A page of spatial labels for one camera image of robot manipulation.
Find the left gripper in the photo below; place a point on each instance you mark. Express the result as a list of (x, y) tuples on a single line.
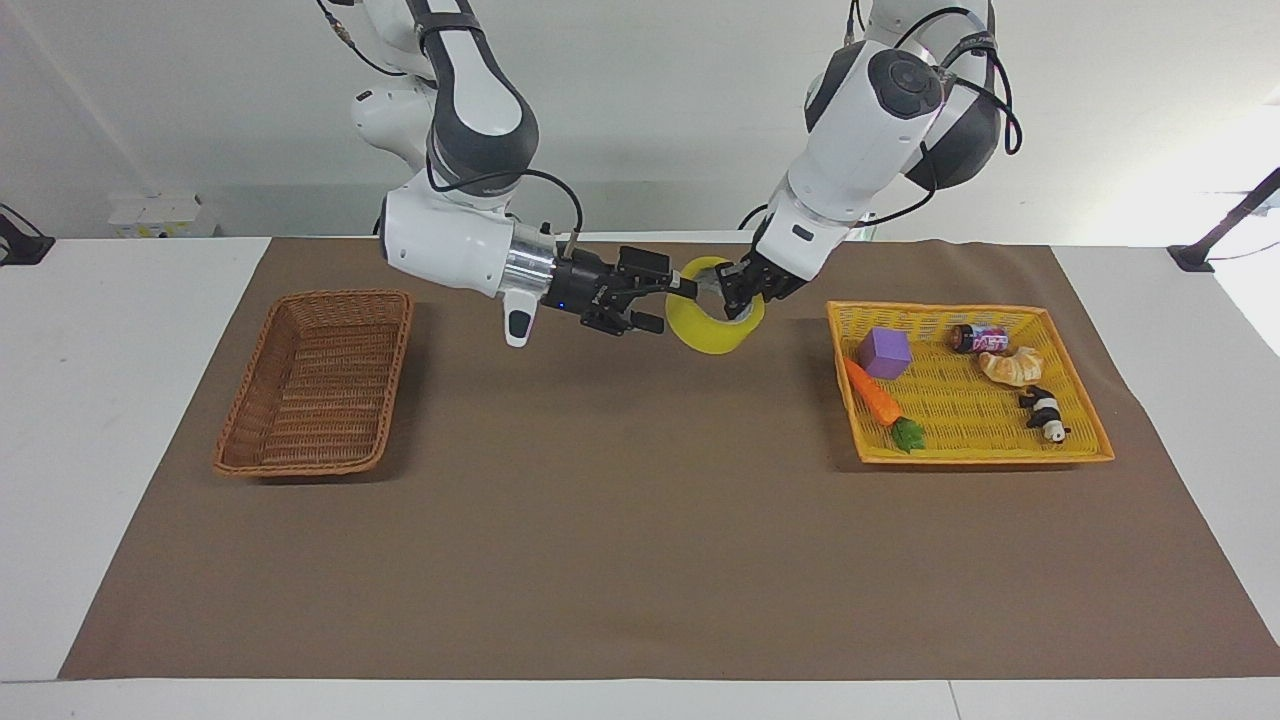
[(782, 275)]

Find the purple cube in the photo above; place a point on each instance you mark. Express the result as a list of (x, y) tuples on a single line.
[(884, 352)]

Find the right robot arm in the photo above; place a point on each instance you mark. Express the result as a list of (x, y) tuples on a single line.
[(470, 110)]

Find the toy croissant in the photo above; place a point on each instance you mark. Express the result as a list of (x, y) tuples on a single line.
[(1012, 366)]

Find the yellow tape roll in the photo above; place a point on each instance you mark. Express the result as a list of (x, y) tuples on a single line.
[(705, 338)]

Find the white box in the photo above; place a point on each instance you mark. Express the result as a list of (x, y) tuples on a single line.
[(160, 216)]

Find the toy panda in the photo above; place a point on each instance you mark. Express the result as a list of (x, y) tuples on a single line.
[(1044, 411)]

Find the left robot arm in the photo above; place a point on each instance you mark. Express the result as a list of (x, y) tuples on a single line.
[(860, 130)]

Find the brown wicker basket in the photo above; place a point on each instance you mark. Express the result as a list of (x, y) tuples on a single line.
[(315, 385)]

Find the black stand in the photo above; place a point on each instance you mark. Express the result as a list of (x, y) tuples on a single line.
[(22, 246), (1225, 225)]

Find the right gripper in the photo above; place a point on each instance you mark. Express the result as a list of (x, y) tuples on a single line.
[(583, 284)]

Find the small dark can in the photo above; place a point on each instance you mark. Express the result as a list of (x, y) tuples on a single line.
[(980, 338)]

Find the yellow plastic basket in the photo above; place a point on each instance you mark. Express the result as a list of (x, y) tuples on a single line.
[(965, 415)]

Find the orange toy carrot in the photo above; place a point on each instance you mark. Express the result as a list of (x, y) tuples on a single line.
[(872, 395)]

